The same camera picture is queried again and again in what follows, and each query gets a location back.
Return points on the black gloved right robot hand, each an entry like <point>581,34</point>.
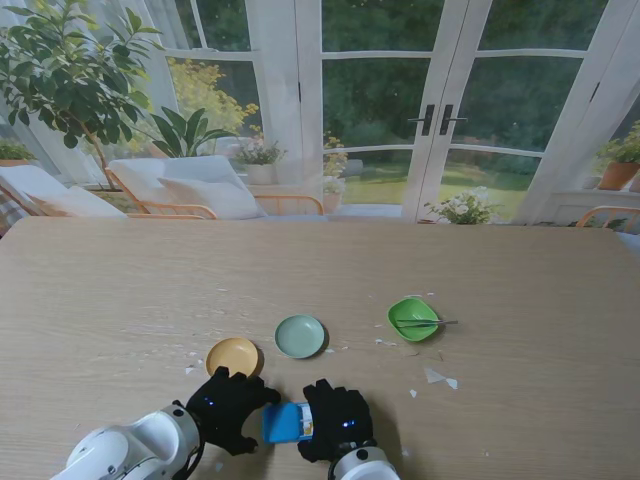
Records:
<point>340,420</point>

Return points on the broad-leaf green plant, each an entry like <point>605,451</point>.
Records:
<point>187,132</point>

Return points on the small potted green plant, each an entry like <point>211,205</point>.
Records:
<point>12,152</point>

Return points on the flowering plant in white pot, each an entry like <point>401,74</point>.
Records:
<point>260,165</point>

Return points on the yellow and white capsule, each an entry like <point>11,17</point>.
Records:
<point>308,428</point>

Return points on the pale green ceramic bowl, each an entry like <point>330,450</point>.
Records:
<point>300,336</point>

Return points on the yellow flowering potted plant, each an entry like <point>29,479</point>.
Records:
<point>332,185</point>

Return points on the white cushion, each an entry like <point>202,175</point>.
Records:
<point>210,197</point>

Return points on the white lounge chair wooden frame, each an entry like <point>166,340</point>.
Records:
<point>200,172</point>
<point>35,185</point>

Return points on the wooden armchair frame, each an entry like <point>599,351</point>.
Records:
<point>600,212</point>

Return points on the white flower bush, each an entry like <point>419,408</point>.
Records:
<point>462,207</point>

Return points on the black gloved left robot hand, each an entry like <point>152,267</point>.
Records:
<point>225,410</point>

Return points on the green plastic dish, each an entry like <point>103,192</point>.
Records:
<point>412,335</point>

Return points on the tall leafy potted tree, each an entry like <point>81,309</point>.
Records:
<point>65,80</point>

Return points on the terracotta potted plant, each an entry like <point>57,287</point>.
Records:
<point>620,170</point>

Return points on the white french door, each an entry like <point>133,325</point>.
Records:
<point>375,100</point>
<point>520,100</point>

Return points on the yellow plastic dish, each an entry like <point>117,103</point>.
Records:
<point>232,355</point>

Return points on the blue pill box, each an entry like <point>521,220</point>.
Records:
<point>280,422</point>

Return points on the metal tweezers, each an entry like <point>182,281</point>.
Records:
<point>425,323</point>

